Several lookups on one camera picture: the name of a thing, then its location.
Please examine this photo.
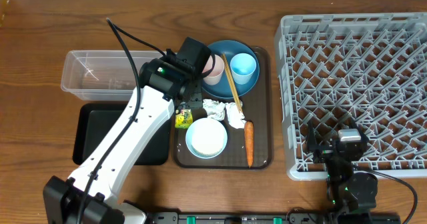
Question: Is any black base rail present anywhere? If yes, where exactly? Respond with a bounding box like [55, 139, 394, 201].
[146, 211, 401, 224]

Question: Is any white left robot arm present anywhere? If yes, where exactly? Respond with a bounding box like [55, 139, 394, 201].
[43, 56, 207, 223]

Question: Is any light blue cup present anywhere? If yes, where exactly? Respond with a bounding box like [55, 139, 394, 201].
[230, 53, 257, 85]

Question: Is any pink cup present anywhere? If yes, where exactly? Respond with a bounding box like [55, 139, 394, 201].
[202, 55, 224, 85]

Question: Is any black plastic tray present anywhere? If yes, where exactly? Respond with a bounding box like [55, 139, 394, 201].
[72, 102, 171, 165]

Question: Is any light blue rice bowl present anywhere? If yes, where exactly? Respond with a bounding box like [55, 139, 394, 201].
[185, 118, 228, 159]

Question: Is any grey dishwasher rack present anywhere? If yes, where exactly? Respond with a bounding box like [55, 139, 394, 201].
[274, 13, 426, 181]

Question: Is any foil snack wrapper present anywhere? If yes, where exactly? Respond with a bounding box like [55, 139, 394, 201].
[175, 109, 193, 129]

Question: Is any clear plastic bin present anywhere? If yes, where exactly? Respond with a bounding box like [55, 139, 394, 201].
[60, 49, 167, 102]

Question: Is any orange carrot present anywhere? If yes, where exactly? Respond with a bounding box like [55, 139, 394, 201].
[244, 121, 254, 167]

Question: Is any dark brown serving tray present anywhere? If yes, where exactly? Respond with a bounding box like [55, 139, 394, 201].
[172, 46, 274, 170]

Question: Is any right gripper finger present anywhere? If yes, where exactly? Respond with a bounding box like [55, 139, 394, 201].
[306, 121, 317, 151]
[348, 117, 360, 130]

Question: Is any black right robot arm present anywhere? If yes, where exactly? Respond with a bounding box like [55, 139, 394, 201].
[306, 120, 378, 223]

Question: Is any white paper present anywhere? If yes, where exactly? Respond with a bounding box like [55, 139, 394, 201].
[202, 99, 226, 121]
[225, 102, 246, 129]

